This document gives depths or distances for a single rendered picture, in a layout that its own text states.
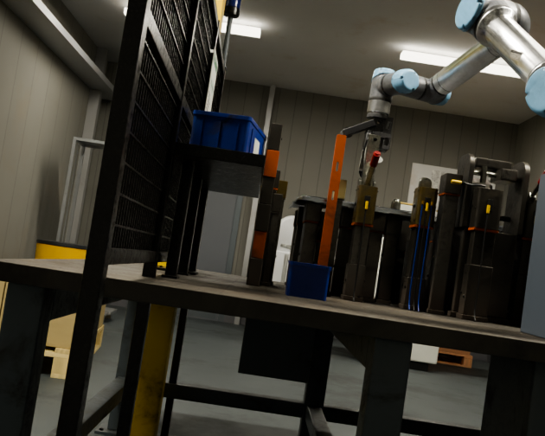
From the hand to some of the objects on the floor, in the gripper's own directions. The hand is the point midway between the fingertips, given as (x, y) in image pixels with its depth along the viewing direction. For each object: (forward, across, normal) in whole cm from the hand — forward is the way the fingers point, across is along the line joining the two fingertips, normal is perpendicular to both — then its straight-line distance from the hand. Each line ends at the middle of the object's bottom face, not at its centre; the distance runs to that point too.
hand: (362, 173), depth 239 cm
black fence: (+112, -31, +54) cm, 128 cm away
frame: (+111, -11, -46) cm, 120 cm away
